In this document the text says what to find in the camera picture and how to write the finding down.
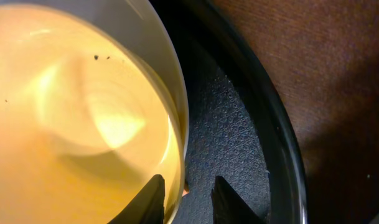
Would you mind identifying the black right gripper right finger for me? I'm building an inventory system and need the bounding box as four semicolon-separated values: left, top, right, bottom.
210;175;264;224

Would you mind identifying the round black tray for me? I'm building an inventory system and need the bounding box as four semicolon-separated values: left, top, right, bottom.
152;1;308;223

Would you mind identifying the pale green plate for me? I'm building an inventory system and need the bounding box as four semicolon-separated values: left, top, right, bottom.
0;0;190;159

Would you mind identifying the yellow bowl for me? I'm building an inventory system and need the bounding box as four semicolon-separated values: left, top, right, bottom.
0;3;184;223

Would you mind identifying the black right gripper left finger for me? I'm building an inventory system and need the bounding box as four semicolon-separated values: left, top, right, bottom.
108;174;165;224

